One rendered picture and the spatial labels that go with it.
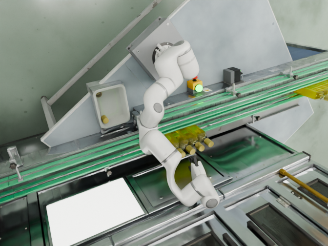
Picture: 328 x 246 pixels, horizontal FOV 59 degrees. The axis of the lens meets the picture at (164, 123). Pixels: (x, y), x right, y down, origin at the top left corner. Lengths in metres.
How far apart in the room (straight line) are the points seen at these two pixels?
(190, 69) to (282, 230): 0.79
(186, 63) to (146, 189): 0.65
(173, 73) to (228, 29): 0.78
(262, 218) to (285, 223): 0.09
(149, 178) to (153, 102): 0.55
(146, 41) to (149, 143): 0.62
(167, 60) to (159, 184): 0.65
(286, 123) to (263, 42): 0.77
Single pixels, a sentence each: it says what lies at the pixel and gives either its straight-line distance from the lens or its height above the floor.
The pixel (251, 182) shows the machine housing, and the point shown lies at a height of 1.39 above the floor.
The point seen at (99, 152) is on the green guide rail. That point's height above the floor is 0.94.
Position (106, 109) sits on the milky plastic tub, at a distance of 1.66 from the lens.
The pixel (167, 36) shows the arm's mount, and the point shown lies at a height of 0.86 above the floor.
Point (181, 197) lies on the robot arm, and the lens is 1.17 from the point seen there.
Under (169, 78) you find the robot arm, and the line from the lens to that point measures 1.25.
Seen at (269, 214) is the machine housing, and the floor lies 1.56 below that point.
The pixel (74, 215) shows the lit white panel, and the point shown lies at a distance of 1.48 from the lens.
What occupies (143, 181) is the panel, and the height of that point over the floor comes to 1.09.
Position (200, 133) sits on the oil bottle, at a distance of 1.61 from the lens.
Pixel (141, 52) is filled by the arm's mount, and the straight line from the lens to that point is 1.55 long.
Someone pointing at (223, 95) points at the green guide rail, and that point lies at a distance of 1.82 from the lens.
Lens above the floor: 2.27
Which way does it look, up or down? 55 degrees down
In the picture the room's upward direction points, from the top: 130 degrees clockwise
